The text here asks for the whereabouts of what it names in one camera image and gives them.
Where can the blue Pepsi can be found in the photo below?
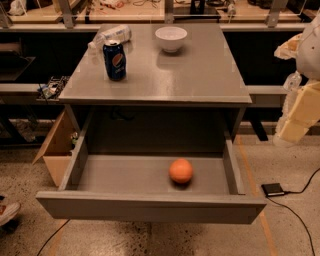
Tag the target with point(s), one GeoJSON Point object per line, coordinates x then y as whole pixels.
{"type": "Point", "coordinates": [115, 60]}

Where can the white ceramic bowl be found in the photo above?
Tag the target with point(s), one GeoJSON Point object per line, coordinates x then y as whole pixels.
{"type": "Point", "coordinates": [170, 38]}

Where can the grey open drawer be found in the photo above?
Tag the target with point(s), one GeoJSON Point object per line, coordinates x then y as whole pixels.
{"type": "Point", "coordinates": [128, 180]}

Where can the hand sanitizer pump bottle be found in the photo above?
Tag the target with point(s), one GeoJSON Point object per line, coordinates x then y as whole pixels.
{"type": "Point", "coordinates": [293, 81]}

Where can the clear plastic water bottle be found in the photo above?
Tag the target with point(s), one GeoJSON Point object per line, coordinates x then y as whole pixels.
{"type": "Point", "coordinates": [121, 33]}

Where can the orange fruit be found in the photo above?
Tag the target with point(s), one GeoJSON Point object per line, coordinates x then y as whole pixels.
{"type": "Point", "coordinates": [181, 171]}

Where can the grey counter cabinet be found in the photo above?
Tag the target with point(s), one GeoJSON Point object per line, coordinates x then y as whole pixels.
{"type": "Point", "coordinates": [187, 102]}

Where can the white sneaker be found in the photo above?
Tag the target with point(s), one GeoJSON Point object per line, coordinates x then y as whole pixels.
{"type": "Point", "coordinates": [8, 212]}

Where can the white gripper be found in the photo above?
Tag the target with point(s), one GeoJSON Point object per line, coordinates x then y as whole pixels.
{"type": "Point", "coordinates": [310, 53]}

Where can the cardboard box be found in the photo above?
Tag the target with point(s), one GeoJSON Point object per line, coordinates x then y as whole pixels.
{"type": "Point", "coordinates": [57, 146]}

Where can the black foot pedal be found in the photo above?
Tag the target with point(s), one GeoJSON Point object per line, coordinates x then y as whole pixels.
{"type": "Point", "coordinates": [272, 190]}

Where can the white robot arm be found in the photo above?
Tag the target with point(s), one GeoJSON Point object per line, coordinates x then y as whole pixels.
{"type": "Point", "coordinates": [305, 49]}

